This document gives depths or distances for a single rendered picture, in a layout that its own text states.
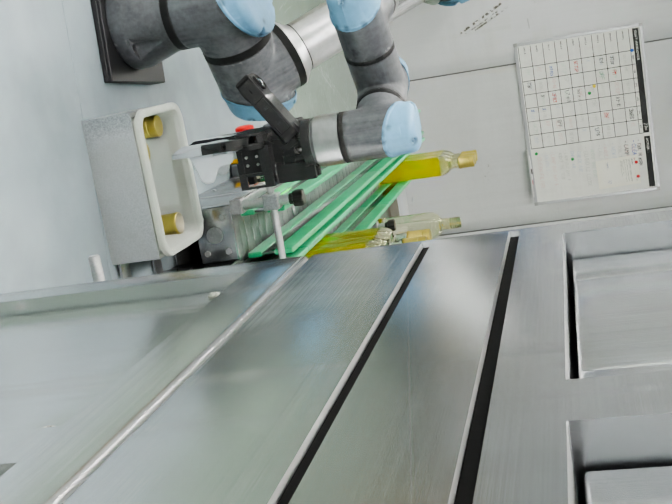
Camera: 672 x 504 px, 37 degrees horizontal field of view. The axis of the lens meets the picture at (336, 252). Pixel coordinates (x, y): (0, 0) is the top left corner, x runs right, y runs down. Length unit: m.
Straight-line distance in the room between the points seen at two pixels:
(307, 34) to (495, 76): 5.92
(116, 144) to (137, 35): 0.20
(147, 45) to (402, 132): 0.46
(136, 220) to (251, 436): 1.12
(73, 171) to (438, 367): 1.08
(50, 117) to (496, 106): 6.29
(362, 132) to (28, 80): 0.46
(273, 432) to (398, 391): 0.06
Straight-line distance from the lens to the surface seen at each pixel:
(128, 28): 1.63
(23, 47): 1.44
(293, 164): 1.48
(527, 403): 0.41
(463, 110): 7.61
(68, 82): 1.53
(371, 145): 1.43
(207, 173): 1.50
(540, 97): 7.56
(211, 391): 0.49
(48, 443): 0.47
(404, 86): 1.51
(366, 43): 1.45
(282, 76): 1.66
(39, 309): 0.82
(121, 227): 1.54
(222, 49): 1.62
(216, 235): 1.68
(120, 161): 1.52
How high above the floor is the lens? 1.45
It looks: 14 degrees down
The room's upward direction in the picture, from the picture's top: 83 degrees clockwise
